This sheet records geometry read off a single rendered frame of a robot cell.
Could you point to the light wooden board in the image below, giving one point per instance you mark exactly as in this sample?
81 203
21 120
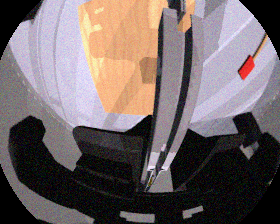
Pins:
120 42

